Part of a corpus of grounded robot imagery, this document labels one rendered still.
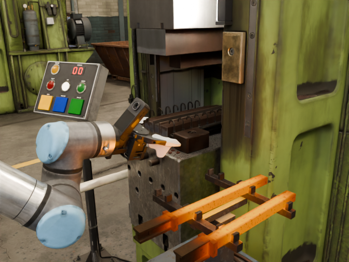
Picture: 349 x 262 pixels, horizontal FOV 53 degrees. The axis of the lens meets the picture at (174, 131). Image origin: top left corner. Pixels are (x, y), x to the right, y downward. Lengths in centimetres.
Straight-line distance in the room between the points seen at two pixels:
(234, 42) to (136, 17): 44
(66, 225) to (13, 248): 190
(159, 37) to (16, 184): 84
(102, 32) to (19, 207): 995
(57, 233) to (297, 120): 88
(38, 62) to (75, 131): 530
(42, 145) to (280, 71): 73
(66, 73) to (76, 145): 108
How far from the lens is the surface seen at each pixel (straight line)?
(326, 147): 156
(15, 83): 601
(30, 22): 603
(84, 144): 83
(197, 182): 138
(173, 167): 131
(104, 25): 1060
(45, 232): 73
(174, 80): 171
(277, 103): 118
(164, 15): 133
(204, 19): 139
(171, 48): 135
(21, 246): 262
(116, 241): 247
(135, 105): 91
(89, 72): 177
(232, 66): 125
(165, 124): 143
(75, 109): 174
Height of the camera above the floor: 140
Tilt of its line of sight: 18 degrees down
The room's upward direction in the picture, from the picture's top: 1 degrees counter-clockwise
